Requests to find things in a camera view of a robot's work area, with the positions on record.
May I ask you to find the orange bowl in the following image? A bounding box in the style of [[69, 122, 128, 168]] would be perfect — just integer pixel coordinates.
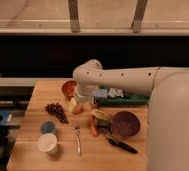
[[62, 80, 76, 99]]

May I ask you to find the blue-grey small cup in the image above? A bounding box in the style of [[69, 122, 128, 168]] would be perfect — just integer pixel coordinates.
[[40, 121, 56, 134]]

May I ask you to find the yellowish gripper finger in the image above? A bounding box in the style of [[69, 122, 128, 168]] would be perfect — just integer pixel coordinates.
[[83, 102, 94, 111], [67, 98, 77, 113]]

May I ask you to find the dark grape bunch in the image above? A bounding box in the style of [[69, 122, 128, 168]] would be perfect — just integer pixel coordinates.
[[45, 103, 68, 124]]

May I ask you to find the white paper cup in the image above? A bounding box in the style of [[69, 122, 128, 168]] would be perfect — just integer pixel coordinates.
[[37, 133, 58, 155]]

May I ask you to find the white crumpled cloth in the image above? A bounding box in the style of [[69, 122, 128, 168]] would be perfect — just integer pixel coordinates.
[[108, 88, 124, 98]]

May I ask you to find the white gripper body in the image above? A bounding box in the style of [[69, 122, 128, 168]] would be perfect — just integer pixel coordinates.
[[74, 84, 94, 103]]

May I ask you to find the black handled knife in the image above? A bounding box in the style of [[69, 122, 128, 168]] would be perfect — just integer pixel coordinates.
[[105, 133, 138, 154]]

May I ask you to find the green plastic bin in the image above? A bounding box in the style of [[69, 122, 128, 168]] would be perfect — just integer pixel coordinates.
[[94, 90, 149, 106]]

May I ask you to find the silver metal fork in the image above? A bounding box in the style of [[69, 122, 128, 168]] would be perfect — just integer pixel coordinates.
[[74, 127, 82, 156]]

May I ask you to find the orange carrot toy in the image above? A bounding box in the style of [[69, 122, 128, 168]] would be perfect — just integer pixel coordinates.
[[90, 116, 98, 137]]

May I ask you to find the yellow-red apple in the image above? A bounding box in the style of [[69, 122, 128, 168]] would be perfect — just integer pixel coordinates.
[[74, 104, 83, 114]]

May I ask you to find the wooden cutting board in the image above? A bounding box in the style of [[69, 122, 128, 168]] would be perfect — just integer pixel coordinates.
[[7, 81, 147, 171]]

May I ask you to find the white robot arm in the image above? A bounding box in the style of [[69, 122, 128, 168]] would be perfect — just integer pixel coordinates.
[[73, 59, 189, 171]]

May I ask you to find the yellow banana toy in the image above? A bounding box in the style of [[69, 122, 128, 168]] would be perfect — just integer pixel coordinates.
[[91, 109, 110, 121]]

